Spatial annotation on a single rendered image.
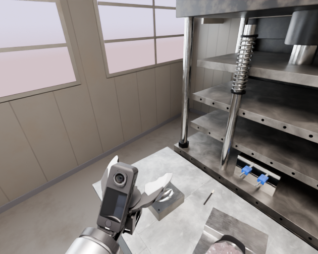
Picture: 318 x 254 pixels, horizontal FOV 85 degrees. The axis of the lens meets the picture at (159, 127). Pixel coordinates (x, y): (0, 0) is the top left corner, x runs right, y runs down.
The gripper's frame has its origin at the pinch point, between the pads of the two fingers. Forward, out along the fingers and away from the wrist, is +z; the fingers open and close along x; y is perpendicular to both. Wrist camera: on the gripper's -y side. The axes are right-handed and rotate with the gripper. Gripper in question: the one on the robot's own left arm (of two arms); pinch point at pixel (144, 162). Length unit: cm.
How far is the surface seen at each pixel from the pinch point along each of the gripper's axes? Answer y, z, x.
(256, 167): 45, 70, 53
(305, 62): -18, 94, 59
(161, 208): 59, 28, 2
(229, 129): 27, 79, 30
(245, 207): 59, 48, 49
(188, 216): 64, 32, 18
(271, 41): -24, 162, 52
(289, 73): -14, 73, 47
